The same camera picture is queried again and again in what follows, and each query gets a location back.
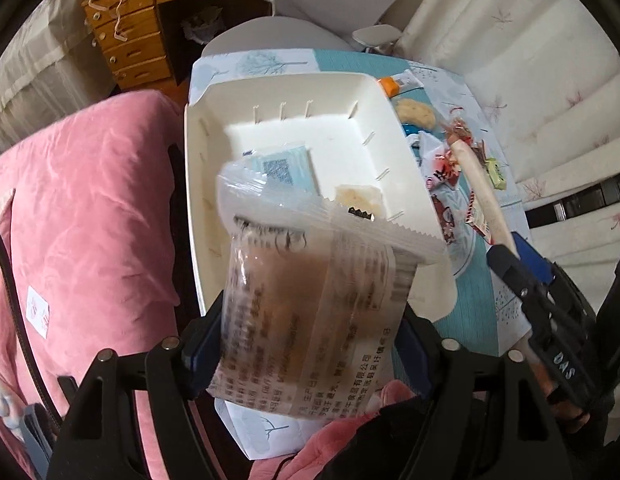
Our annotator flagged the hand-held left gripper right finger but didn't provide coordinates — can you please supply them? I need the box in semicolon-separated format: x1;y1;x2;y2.
392;307;571;480

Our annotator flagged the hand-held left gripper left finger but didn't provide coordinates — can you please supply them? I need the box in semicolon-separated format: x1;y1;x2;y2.
47;305;231;480

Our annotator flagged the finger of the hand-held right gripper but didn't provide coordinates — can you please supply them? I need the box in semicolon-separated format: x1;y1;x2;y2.
486;243;547;332
511;232;557;292

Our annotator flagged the clear brown cake snack packet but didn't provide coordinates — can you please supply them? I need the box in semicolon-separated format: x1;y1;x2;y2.
207;152;448;418

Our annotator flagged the clear red print granola packet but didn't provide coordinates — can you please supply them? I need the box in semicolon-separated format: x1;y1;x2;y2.
437;107;486;153

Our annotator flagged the blue snack packet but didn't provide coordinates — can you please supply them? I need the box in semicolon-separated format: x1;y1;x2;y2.
404;125;425;161

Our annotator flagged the white rectangular tray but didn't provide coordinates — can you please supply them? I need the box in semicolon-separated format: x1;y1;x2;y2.
184;71;458;322

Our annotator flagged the person's right hand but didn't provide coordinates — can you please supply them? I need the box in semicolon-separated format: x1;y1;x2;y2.
537;367;591;426

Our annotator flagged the leaf print tablecloth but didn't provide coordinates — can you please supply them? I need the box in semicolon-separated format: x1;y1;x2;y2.
189;47;533;461

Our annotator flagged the red white snack packet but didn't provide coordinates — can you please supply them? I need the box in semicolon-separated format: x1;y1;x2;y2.
430;195;466;246
462;190;496;246
422;135;463;191

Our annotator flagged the green candy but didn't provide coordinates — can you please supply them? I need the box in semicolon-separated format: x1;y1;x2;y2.
482;156;508;191

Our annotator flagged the white label patch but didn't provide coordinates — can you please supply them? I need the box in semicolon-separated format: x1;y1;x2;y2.
27;287;53;336

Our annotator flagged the small pale rice cake packet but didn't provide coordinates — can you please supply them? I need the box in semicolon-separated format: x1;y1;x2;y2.
335;184;385;222

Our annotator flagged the pink blanket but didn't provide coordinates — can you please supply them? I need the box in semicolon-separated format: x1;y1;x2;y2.
0;90;415;480

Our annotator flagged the pale puffed rice packet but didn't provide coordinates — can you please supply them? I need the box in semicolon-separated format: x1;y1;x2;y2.
394;99;437;131

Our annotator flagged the white leaf print fabric cover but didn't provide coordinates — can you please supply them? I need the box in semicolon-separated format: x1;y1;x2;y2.
390;0;620;271

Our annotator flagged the blue white flat packet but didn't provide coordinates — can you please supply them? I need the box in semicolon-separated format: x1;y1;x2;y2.
242;142;323;201

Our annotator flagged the orange white bar packet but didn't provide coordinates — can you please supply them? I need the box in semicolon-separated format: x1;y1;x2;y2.
377;71;425;98

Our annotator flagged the wooden desk with drawers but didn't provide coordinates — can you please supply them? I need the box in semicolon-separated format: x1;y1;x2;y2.
82;0;285;106

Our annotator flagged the grey office chair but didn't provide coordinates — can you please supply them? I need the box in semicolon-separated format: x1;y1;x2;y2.
200;0;403;61

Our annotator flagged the crumpled plastic bag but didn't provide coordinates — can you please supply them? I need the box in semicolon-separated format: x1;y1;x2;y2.
182;7;225;43

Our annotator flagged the dark brown strap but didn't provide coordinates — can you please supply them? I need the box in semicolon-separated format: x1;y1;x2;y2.
0;220;60;426

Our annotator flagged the white cable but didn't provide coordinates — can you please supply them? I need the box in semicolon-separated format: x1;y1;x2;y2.
87;0;135;43

